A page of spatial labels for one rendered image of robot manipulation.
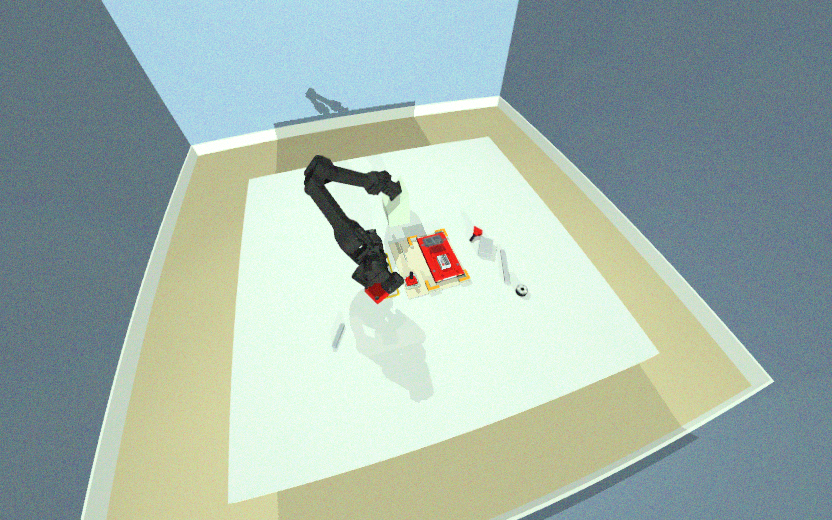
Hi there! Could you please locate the grey rectangular bar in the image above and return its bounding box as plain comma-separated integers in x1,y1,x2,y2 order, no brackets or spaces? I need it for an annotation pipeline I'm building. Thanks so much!
500,249,510,284

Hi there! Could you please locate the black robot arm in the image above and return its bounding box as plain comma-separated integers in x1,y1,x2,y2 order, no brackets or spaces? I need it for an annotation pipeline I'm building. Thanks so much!
304,155,402,288

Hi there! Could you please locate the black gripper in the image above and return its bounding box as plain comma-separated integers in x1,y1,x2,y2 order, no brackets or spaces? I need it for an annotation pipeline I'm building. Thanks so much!
355,247,404,294

